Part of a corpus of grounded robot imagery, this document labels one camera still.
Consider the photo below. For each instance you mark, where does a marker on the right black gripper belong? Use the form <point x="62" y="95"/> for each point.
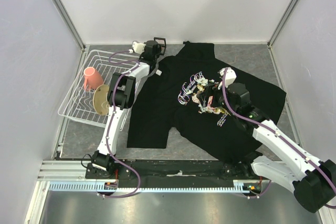
<point x="210" y="90"/>

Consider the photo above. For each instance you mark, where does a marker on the black printed t-shirt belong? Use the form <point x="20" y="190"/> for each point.
<point x="170" y="101"/>

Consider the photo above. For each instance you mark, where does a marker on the small white brooch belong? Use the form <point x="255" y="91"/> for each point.
<point x="158" y="72"/>

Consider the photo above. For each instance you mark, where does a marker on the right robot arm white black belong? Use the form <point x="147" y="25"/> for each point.
<point x="311" y="180"/>

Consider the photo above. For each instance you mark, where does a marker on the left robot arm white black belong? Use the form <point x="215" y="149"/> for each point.
<point x="120" y="98"/>

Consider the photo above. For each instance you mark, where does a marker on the small black open box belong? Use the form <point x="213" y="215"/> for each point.
<point x="162" y="44"/>

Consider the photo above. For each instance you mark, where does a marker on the tan round plate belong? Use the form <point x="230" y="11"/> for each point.
<point x="100" y="101"/>

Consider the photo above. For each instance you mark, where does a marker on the pink plastic cup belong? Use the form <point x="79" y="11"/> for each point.
<point x="92" y="79"/>

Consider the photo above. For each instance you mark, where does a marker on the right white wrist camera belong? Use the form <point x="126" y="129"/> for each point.
<point x="229" y="76"/>

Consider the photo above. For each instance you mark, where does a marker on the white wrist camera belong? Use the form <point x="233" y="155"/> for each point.
<point x="229" y="76"/>
<point x="137" y="47"/>

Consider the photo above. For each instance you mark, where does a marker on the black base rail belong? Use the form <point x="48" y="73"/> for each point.
<point x="172" y="168"/>

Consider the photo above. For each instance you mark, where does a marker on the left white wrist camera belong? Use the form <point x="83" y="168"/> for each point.
<point x="137" y="47"/>

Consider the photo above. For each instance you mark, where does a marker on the white wire basket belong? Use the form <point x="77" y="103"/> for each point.
<point x="78" y="102"/>

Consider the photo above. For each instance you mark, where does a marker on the toothed aluminium cable rail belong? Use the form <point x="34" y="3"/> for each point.
<point x="102" y="187"/>

